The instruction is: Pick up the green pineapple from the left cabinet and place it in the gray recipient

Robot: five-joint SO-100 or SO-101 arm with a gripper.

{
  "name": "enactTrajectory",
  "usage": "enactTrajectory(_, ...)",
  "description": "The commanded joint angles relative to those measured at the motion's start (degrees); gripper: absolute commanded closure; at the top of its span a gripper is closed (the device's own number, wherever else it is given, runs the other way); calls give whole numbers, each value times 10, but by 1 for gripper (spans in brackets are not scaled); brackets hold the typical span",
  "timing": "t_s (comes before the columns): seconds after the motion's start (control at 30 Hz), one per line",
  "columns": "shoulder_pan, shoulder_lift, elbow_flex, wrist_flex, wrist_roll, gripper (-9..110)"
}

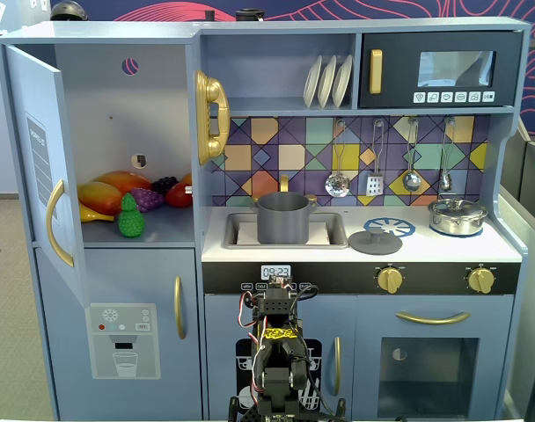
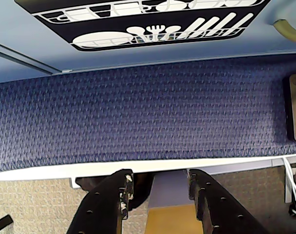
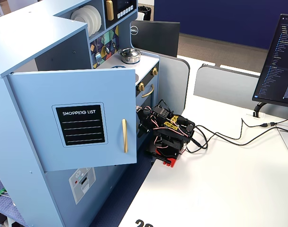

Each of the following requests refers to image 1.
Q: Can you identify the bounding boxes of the green toy pineapple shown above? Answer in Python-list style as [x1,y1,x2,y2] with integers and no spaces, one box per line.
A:
[118,192,147,239]

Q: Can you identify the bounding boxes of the gray partition cabinet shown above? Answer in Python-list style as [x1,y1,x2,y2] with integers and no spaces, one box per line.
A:
[497,118,535,421]

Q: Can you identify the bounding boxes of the gray plastic pot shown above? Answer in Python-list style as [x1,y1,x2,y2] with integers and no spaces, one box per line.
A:
[249,192,319,245]

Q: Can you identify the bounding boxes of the gray toy sink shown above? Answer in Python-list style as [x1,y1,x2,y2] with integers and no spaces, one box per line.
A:
[222,212,349,251]

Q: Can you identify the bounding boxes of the metal skimmer spoon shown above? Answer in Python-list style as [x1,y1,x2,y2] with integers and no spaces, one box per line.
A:
[324,118,352,198]

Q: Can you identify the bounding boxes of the dark toy grapes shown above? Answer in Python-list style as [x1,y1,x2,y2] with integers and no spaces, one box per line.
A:
[150,176,180,196]

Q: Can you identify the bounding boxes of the metal slotted spatula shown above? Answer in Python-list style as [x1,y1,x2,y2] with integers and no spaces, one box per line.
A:
[365,118,387,198]

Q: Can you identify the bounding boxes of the blue wooden toy kitchen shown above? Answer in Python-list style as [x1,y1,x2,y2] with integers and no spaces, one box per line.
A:
[0,16,532,421]

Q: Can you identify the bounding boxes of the gray pot lid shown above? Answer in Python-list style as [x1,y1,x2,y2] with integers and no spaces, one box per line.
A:
[347,229,404,256]

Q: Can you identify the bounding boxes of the blue dishwasher door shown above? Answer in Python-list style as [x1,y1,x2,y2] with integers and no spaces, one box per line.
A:
[203,293,357,419]

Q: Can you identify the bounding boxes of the purple toy grapes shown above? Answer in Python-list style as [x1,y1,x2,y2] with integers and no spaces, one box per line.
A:
[129,187,165,214]

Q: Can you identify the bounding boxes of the gold toy telephone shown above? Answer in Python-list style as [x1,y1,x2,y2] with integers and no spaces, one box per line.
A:
[194,69,231,166]

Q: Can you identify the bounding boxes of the white toy plate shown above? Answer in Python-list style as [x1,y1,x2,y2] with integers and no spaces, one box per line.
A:
[303,55,324,109]
[331,54,354,109]
[316,55,338,109]

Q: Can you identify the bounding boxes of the gold stove knob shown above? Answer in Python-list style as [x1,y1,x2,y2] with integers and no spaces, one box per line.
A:
[466,267,497,295]
[377,266,405,295]

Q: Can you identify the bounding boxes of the orange yellow toy mango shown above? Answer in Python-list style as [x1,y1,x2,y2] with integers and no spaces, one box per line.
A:
[94,171,154,197]

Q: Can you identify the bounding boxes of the metal ladle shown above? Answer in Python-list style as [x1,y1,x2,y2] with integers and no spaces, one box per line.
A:
[401,116,423,193]

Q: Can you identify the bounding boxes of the blue freezer door ice dispenser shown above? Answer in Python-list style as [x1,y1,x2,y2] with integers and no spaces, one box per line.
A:
[82,247,199,419]

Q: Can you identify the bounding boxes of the yellow red toy mango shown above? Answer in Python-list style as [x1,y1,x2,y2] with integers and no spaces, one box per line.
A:
[77,181,125,217]

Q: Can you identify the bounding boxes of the yellow toy banana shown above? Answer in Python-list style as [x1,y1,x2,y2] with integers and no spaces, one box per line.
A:
[79,204,116,224]

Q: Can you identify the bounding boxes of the metal whisk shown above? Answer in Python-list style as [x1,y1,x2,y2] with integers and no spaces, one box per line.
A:
[438,116,457,193]

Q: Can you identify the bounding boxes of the steel pot with lid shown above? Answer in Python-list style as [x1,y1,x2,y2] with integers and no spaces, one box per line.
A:
[427,197,489,236]

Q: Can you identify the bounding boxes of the dark toy microwave door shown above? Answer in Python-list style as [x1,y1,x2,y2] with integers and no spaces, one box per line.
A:
[358,30,524,110]

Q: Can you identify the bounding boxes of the blue oven door with window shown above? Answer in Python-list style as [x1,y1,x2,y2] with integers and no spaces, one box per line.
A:
[354,295,516,419]

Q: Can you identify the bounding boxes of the black helmet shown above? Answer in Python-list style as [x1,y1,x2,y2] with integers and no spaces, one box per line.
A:
[49,0,90,22]

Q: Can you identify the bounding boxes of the black servo cable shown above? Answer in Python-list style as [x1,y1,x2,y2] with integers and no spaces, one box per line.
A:
[291,284,344,417]

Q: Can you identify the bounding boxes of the blue cabinet door gold handle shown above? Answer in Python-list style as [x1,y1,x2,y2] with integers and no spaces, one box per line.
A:
[3,43,92,309]

